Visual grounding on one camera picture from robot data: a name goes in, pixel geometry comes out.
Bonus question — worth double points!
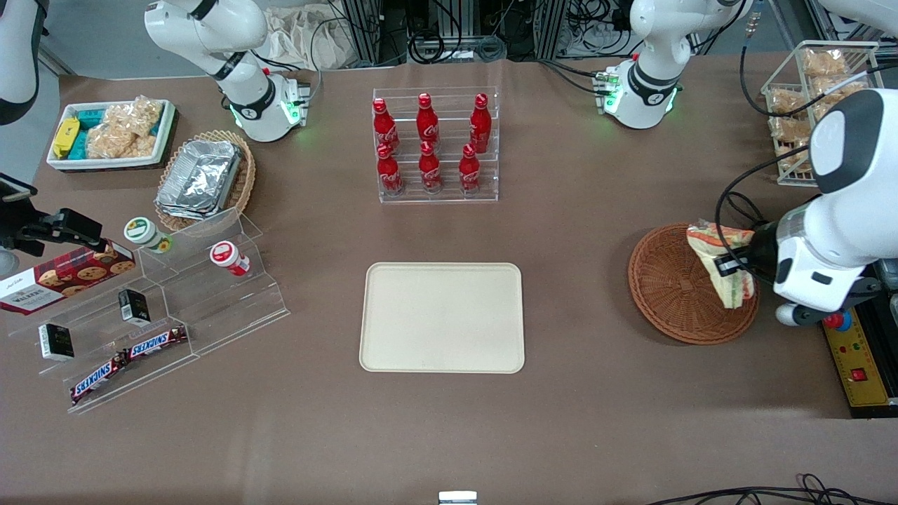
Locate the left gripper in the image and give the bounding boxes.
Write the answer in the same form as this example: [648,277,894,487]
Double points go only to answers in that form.
[714,209,882,314]

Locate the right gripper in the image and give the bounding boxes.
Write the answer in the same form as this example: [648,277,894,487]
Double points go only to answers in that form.
[0,174,104,257]

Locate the triangle sandwich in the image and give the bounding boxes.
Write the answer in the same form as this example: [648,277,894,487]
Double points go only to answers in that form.
[686,221,757,309]

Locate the round brown wicker basket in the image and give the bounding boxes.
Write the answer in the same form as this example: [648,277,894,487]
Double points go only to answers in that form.
[628,223,760,345]

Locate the oval tan wicker basket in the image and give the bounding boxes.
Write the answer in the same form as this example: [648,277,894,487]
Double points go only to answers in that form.
[154,130,257,232]

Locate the beige rectangular tray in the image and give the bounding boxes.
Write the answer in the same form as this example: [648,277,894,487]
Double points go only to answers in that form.
[359,262,525,374]

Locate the red cookie box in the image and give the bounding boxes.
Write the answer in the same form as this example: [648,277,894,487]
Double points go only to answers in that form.
[0,242,136,316]

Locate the white rectangular bin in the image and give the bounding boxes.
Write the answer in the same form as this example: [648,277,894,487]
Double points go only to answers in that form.
[46,100,176,171]

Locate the green lid cup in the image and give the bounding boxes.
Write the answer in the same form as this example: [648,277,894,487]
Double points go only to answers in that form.
[124,217,173,254]

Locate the yellow snack packet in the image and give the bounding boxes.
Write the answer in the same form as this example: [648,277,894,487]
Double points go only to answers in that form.
[53,118,81,159]

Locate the small black box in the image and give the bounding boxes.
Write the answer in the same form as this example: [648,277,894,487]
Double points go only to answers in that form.
[118,288,151,327]
[39,323,75,361]

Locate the clear rice cracker bag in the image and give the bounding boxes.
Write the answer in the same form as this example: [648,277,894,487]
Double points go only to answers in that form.
[86,123,156,160]
[105,97,163,138]

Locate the clear fried snack bag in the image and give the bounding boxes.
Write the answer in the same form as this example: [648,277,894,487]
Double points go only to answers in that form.
[775,144,815,173]
[802,48,847,77]
[768,116,813,145]
[772,88,809,117]
[810,76,872,116]

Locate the brown Snickers bar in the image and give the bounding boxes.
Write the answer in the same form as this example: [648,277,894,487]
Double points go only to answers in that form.
[125,325,189,360]
[70,354,128,405]

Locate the silver foil container stack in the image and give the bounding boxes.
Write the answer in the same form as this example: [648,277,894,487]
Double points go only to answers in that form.
[156,140,243,220]

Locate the black yellow control box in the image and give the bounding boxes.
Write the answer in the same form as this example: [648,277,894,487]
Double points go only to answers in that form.
[817,260,898,419]

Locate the clear acrylic step shelf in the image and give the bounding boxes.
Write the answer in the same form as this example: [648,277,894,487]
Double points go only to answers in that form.
[7,207,290,415]

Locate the red lid cup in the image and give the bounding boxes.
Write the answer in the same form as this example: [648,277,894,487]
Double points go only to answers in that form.
[210,241,251,276]

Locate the red cola bottle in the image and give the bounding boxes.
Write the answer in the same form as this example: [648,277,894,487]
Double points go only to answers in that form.
[458,144,482,194]
[376,144,405,196]
[418,141,443,194]
[469,93,492,154]
[416,93,441,149]
[372,98,401,155]

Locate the clear acrylic bottle rack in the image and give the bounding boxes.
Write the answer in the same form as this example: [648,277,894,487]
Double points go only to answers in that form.
[372,87,500,204]

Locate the crumpled beige cloth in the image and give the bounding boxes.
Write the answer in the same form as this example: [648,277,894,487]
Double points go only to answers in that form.
[265,7,351,71]

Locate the black coiled table cable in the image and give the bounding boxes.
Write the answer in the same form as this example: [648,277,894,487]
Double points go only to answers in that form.
[726,191,772,229]

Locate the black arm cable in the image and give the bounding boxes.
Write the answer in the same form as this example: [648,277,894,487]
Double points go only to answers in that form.
[715,144,815,262]
[739,14,898,117]

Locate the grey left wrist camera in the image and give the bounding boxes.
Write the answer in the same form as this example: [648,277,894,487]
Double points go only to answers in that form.
[775,300,853,329]

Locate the white wire rack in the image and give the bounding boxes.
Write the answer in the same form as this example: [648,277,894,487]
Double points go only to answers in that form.
[761,41,882,189]

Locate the black cables at table edge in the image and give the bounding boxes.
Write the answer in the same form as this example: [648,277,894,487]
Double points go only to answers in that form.
[645,473,898,505]

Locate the aluminium frame post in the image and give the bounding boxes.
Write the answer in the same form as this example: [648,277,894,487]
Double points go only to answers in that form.
[539,0,570,60]
[344,0,383,65]

